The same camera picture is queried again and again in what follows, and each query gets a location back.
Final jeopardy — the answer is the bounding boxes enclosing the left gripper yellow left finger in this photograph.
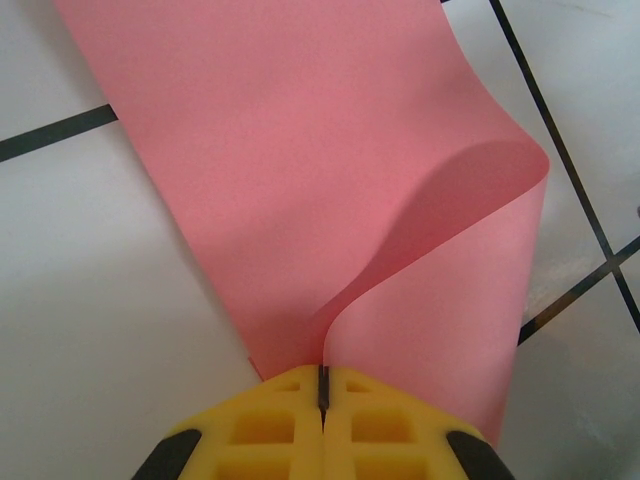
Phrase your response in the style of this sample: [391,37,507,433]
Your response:
[130,364,325,480]

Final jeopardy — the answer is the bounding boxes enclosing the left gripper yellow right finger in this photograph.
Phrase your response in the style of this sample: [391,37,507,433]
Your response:
[322,366,516,480]

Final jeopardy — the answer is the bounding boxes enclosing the pink paper sheet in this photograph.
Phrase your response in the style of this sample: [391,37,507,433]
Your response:
[52,0,551,446]

